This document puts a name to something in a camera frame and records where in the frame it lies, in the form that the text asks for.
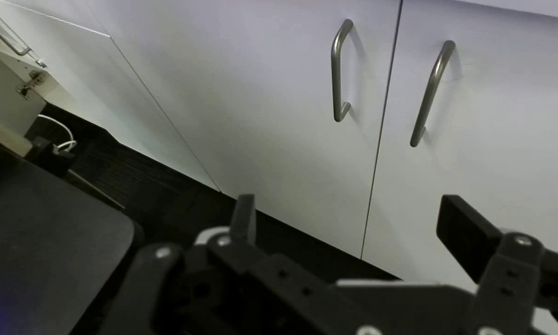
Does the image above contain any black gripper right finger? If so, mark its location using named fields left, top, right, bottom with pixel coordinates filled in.
left=434, top=195, right=501, bottom=277

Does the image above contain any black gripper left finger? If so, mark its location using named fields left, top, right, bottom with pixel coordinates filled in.
left=230, top=193, right=256, bottom=244

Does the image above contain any cabinet door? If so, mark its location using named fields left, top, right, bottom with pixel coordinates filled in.
left=362, top=0, right=558, bottom=286
left=0, top=0, right=399, bottom=255

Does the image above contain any metal handle door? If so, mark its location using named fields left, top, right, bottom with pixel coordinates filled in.
left=330, top=18, right=353, bottom=123
left=408, top=39, right=455, bottom=147

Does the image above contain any open wooden drawer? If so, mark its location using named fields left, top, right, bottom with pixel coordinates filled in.
left=0, top=18, right=74, bottom=156

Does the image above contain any black cart with clamps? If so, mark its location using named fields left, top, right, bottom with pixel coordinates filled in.
left=0, top=145, right=135, bottom=335

